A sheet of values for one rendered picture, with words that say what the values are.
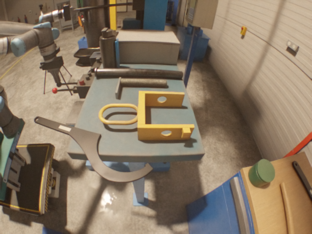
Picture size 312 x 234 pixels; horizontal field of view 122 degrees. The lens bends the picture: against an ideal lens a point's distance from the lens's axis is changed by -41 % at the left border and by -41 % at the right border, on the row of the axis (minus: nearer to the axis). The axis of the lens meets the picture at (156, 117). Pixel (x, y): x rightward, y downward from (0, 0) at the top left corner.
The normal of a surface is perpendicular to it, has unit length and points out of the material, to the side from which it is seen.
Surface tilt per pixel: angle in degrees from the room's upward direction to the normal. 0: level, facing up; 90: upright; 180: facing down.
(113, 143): 0
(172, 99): 90
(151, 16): 90
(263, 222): 0
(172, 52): 90
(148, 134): 90
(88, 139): 0
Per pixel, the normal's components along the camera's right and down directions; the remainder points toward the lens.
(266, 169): 0.07, -0.67
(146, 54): 0.06, 0.74
